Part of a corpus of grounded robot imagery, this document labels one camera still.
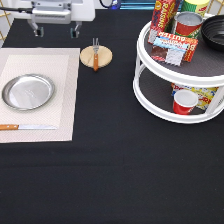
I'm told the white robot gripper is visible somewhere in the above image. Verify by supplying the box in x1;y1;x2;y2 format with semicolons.
12;0;95;38

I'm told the wooden-handled metal fork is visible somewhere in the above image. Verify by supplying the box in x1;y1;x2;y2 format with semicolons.
93;38;99;71

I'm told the round silver metal plate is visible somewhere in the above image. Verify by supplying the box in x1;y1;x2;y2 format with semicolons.
2;74;55;110

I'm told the beige woven placemat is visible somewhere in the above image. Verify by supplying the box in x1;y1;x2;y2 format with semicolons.
0;48;80;143

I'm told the round wooden coaster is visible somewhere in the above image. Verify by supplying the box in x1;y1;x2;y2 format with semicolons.
80;46;113;67

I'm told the red raisins box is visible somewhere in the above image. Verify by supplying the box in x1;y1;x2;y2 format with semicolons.
148;0;181;44

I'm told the white two-tier turntable rack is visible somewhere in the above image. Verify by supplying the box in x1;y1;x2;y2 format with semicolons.
133;22;224;124

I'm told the red butter box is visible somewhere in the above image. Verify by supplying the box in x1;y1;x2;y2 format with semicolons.
152;32;198;63

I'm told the brown chocolate bar packet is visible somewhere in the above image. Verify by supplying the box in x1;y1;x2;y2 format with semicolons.
150;46;184;66

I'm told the red tin can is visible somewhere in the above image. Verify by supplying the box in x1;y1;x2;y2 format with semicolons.
174;11;203;38

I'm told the red plastic cup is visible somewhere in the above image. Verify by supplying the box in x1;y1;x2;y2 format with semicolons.
173;89;198;115

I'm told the yellow green canister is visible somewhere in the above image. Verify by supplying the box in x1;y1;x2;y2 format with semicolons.
181;0;210;16

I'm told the black bowl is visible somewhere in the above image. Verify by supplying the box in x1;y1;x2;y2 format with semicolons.
201;15;224;52

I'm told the yellow red food box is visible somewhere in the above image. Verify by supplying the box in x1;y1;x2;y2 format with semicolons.
171;83;218;110

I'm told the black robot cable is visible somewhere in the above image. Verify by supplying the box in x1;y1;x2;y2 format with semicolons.
98;0;122;10

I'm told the wooden-handled table knife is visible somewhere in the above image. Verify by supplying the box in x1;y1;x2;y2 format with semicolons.
0;124;57;131

